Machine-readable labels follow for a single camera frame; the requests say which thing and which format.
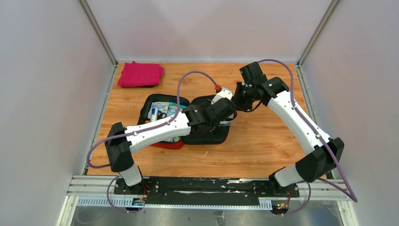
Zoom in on black red medicine case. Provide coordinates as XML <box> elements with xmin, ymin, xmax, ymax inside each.
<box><xmin>137</xmin><ymin>94</ymin><xmax>230</xmax><ymax>150</ymax></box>

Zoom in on white tube blue label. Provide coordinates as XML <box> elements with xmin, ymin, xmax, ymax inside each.
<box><xmin>150</xmin><ymin>107</ymin><xmax>159</xmax><ymax>122</ymax></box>

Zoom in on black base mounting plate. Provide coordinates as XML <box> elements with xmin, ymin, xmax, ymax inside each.
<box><xmin>114</xmin><ymin>177</ymin><xmax>299</xmax><ymax>207</ymax></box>

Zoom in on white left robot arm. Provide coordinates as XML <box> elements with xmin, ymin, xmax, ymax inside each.
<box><xmin>104</xmin><ymin>97</ymin><xmax>236</xmax><ymax>194</ymax></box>

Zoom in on black handled scissors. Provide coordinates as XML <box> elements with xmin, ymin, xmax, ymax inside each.
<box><xmin>157</xmin><ymin>111</ymin><xmax>167</xmax><ymax>120</ymax></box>

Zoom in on white blue paper packet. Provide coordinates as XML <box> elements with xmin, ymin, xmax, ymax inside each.
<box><xmin>148</xmin><ymin>101</ymin><xmax>169</xmax><ymax>116</ymax></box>

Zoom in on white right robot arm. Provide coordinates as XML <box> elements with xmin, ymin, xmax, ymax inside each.
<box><xmin>233</xmin><ymin>62</ymin><xmax>344</xmax><ymax>197</ymax></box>

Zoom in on aluminium frame rail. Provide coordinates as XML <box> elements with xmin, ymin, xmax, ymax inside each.
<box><xmin>77</xmin><ymin>0</ymin><xmax>118</xmax><ymax>67</ymax></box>

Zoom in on pink folded cloth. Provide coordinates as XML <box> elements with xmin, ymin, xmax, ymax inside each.
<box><xmin>117</xmin><ymin>61</ymin><xmax>165</xmax><ymax>88</ymax></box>

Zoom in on blue cotton swab packet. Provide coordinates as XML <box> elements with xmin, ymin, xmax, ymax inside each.
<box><xmin>167</xmin><ymin>102</ymin><xmax>178</xmax><ymax>117</ymax></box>

